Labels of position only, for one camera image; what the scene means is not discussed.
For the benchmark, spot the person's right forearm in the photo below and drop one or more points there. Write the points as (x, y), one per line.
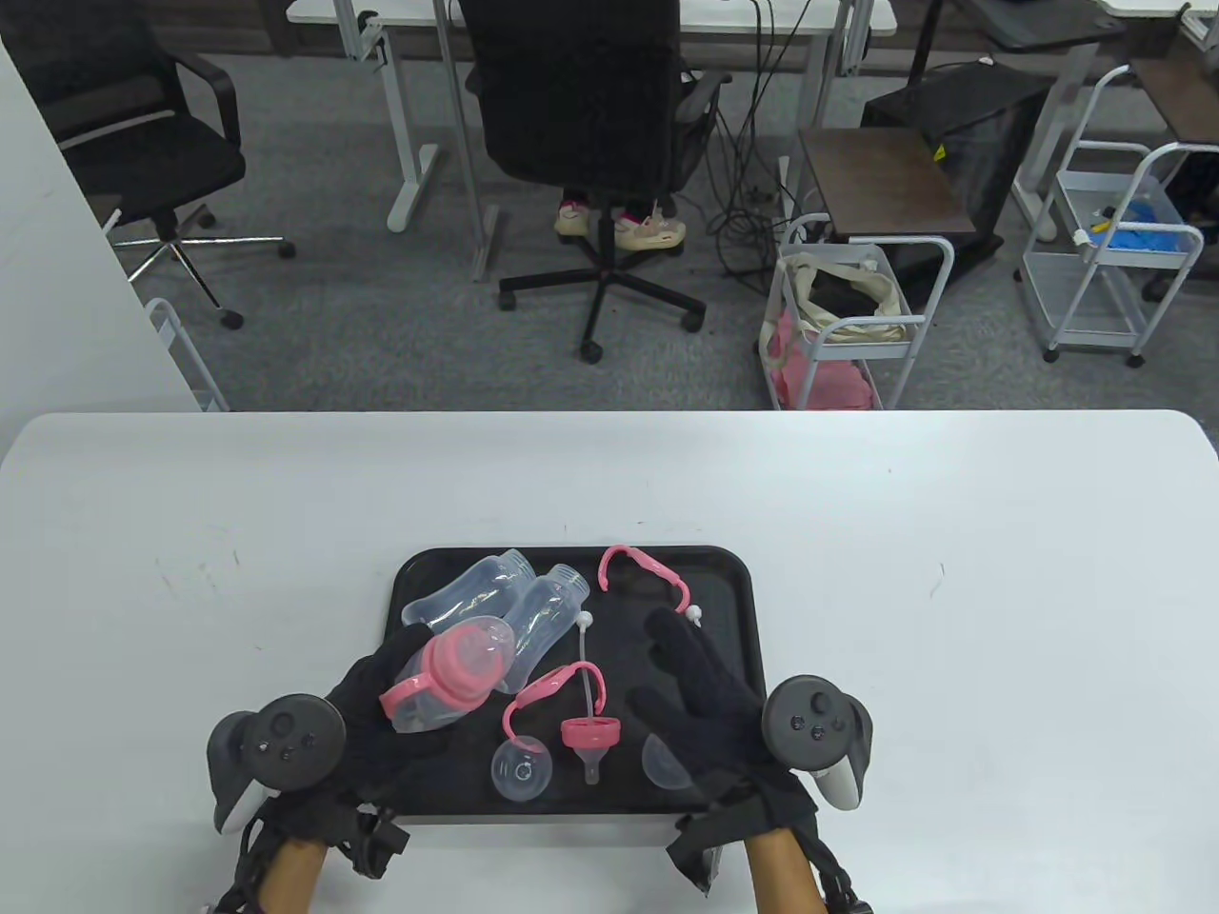
(781, 876)

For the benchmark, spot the person's right hand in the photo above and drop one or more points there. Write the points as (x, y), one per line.
(724, 743)

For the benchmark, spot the black office chair with armrests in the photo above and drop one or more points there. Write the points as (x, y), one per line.
(143, 162)

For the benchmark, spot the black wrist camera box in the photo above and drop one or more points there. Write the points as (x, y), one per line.
(843, 895)

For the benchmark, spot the person's left hand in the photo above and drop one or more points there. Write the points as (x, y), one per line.
(371, 762)

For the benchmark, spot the black and white controller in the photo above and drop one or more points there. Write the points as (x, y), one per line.
(286, 738)
(809, 719)

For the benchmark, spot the person's left forearm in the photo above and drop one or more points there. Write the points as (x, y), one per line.
(290, 881)

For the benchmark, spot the aluminium frame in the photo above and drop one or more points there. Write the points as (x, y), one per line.
(488, 243)

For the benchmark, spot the brown side table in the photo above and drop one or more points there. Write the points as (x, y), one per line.
(886, 181)

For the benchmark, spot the blue cloth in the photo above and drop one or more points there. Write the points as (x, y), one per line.
(1143, 238)

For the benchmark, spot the black high-back office chair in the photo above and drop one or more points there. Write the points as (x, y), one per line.
(581, 95)

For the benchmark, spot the pink bag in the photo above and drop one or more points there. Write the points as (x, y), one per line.
(838, 386)

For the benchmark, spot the white trolley cart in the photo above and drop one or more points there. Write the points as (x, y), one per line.
(1086, 286)
(857, 350)

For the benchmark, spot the white desk with legs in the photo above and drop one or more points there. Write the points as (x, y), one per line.
(324, 9)

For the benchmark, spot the beige tote bag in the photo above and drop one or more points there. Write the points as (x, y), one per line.
(890, 305)

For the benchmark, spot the black plastic tray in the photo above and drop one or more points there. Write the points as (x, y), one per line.
(619, 657)

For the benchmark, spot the clear baby bottle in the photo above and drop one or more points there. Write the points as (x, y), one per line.
(543, 619)
(429, 714)
(467, 590)

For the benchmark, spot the white partition board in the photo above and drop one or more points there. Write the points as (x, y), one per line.
(57, 286)

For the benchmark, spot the black desk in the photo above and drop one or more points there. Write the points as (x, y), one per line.
(1038, 24)

